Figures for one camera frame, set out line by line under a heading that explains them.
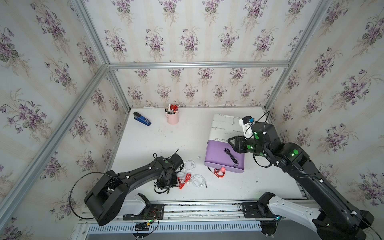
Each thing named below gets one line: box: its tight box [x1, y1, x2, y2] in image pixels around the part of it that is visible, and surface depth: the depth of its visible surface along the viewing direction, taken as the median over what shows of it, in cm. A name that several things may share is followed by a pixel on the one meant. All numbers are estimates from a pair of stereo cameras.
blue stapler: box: [133, 111, 152, 126], surface depth 112 cm
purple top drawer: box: [204, 139, 245, 173], surface depth 78 cm
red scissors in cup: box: [170, 104, 179, 112], surface depth 107 cm
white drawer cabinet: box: [208, 113, 245, 143], surface depth 81 cm
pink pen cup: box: [164, 108, 180, 125], surface depth 107 cm
